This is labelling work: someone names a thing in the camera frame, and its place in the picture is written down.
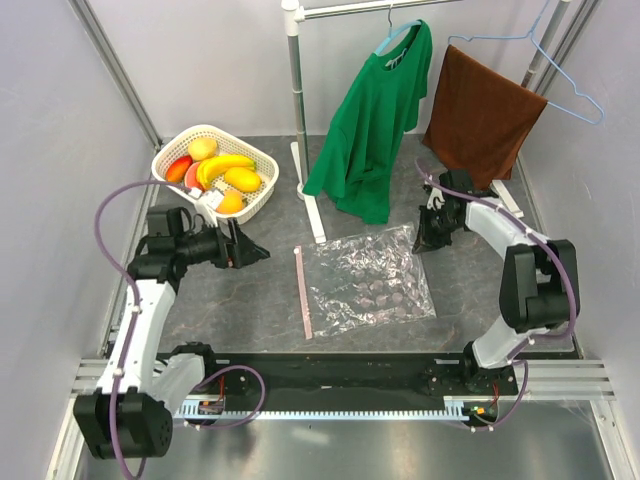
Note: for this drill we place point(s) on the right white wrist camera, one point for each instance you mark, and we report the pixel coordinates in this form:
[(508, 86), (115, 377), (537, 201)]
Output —
[(436, 199)]

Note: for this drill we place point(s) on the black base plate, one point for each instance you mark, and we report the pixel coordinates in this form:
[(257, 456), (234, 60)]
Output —
[(345, 383)]

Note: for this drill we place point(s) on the red mango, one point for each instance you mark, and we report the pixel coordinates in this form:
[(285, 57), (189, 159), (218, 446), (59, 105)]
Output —
[(178, 169)]

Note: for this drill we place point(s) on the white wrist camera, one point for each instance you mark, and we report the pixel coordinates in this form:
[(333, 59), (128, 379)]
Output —
[(206, 204), (436, 199)]

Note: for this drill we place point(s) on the clear zip top bag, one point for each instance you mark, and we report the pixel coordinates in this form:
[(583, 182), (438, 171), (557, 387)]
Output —
[(360, 281)]

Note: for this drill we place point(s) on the left aluminium frame post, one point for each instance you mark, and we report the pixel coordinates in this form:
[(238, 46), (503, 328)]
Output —
[(96, 33)]

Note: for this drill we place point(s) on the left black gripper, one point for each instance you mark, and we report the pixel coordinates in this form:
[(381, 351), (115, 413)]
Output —
[(239, 251)]

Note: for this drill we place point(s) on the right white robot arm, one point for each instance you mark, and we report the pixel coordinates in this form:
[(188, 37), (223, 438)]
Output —
[(539, 289)]

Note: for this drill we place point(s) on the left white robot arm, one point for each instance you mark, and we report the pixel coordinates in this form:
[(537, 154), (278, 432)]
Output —
[(130, 412)]

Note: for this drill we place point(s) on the orange peach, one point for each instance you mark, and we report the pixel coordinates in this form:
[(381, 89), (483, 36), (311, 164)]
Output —
[(233, 202)]

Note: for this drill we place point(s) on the yellow mango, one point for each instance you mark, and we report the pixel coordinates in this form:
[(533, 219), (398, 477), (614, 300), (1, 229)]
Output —
[(243, 179)]

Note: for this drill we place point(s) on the green t-shirt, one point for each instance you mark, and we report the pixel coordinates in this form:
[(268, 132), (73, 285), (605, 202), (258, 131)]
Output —
[(354, 167)]

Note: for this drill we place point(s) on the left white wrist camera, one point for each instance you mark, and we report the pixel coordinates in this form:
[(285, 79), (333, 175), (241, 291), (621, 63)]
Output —
[(206, 204)]

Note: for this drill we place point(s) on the brown towel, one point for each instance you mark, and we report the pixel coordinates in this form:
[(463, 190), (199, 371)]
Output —
[(479, 119)]

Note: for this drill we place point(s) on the white slotted cable duct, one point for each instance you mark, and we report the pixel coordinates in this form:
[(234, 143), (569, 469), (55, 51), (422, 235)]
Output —
[(200, 411)]

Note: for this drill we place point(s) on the right aluminium frame post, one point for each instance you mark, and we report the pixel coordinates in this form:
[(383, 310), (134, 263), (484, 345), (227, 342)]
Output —
[(568, 41)]

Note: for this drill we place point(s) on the yellow banana bunch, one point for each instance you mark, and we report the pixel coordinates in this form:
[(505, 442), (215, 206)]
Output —
[(209, 169)]

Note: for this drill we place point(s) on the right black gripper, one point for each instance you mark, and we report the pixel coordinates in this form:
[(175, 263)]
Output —
[(426, 239)]

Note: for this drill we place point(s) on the pale yellow pear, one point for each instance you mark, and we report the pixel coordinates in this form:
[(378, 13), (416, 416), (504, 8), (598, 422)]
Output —
[(202, 148)]

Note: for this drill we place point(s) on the light blue wire hanger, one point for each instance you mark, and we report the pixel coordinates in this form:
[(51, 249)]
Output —
[(540, 51)]

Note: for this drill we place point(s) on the aluminium frame post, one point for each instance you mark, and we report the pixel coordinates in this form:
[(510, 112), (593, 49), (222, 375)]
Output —
[(568, 41), (96, 33)]

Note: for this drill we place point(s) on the watermelon slice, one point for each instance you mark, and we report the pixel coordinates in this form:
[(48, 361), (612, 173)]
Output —
[(190, 179)]

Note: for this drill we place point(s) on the teal shirt hanger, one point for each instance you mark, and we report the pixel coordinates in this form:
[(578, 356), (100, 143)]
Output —
[(395, 35)]

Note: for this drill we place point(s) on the white clothes rack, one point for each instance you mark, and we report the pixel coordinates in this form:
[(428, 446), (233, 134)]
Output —
[(295, 14)]

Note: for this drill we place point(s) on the white perforated plastic basket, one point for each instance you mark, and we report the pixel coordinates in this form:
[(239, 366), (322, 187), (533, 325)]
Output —
[(266, 167)]

